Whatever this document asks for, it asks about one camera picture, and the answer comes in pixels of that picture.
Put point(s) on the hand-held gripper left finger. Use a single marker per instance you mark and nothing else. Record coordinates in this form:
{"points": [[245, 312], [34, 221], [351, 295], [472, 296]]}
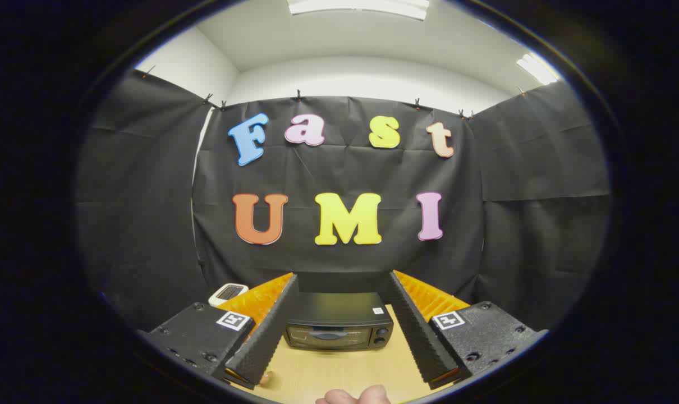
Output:
{"points": [[269, 331]]}

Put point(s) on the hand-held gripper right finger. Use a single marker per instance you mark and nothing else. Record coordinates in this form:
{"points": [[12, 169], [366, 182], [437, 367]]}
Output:
{"points": [[415, 331]]}

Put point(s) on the black toaster oven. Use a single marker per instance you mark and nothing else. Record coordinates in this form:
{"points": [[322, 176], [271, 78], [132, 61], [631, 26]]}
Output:
{"points": [[339, 317]]}

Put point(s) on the white pop-up toaster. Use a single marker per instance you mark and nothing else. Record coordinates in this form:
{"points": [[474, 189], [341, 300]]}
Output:
{"points": [[228, 293]]}

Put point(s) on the row of black cloth clips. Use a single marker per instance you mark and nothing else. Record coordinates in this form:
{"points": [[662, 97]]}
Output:
{"points": [[298, 93]]}

